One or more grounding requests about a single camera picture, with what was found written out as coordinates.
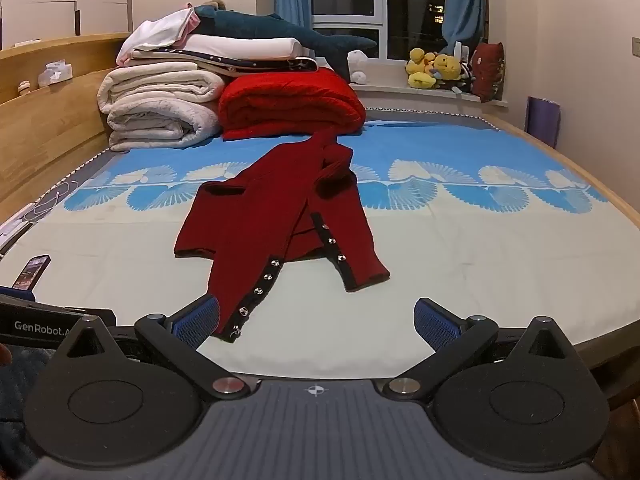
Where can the white folded quilt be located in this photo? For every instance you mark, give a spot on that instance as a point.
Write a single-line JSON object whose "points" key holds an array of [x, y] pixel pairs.
{"points": [[240, 45]]}

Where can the dark red cushion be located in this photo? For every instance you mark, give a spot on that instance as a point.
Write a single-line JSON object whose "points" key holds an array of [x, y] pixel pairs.
{"points": [[489, 70]]}

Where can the wooden bed headboard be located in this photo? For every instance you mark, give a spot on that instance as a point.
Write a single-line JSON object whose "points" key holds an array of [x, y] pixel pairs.
{"points": [[55, 125]]}

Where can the blue and white bed sheet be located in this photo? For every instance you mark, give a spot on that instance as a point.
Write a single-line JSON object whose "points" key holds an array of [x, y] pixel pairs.
{"points": [[450, 260]]}

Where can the white plush toy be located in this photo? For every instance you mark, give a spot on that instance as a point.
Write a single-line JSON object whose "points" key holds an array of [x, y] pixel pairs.
{"points": [[357, 67]]}

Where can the window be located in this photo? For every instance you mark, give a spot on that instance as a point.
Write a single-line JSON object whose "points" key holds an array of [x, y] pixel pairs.
{"points": [[400, 5]]}

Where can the brown plush toy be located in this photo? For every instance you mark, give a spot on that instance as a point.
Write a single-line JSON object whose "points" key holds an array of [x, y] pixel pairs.
{"points": [[214, 3]]}

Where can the tissue pack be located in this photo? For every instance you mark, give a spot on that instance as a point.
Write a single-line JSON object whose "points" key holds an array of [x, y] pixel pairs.
{"points": [[56, 74]]}

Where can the cream folded fleece blanket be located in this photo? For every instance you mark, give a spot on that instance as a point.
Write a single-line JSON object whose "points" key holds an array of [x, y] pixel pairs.
{"points": [[160, 82], [155, 127]]}

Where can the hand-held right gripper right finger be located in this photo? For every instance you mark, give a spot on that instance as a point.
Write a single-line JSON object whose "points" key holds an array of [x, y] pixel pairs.
{"points": [[435, 325]]}

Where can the dark folded garment with snaps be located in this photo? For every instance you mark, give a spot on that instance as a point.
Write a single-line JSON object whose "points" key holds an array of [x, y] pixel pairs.
{"points": [[260, 64]]}

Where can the white and pink cloth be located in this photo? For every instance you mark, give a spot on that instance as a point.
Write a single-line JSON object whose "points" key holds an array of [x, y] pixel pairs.
{"points": [[160, 27]]}

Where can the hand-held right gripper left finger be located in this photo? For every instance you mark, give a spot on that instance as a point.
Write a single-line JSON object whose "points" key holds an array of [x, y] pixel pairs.
{"points": [[197, 322]]}

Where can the red folded blanket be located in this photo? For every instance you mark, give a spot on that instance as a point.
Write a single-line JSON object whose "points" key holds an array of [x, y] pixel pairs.
{"points": [[290, 100]]}

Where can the yellow plush toy striped outfit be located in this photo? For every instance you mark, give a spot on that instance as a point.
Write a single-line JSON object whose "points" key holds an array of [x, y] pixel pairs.
{"points": [[450, 70]]}

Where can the white window sill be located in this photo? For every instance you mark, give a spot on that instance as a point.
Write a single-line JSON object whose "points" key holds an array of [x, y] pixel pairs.
{"points": [[390, 92]]}

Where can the dark red knit baby romper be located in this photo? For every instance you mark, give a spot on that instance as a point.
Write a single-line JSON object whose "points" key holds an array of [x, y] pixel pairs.
{"points": [[250, 220]]}

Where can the wooden bed frame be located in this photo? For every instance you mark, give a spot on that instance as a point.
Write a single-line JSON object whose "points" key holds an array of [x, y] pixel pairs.
{"points": [[615, 320]]}

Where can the small round ornament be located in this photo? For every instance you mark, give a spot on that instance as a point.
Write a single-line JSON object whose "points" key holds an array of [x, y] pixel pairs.
{"points": [[24, 87]]}

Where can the smartphone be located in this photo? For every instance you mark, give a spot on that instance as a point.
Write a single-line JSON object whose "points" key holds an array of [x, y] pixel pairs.
{"points": [[32, 270]]}

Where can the dark teal garment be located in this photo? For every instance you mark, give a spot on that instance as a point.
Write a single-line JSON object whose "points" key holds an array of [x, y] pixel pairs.
{"points": [[260, 27]]}

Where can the purple mat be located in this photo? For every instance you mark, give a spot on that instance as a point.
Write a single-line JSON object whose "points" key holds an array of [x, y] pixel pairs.
{"points": [[542, 122]]}

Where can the wall switch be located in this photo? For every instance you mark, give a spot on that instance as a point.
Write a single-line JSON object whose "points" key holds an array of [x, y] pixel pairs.
{"points": [[636, 47]]}

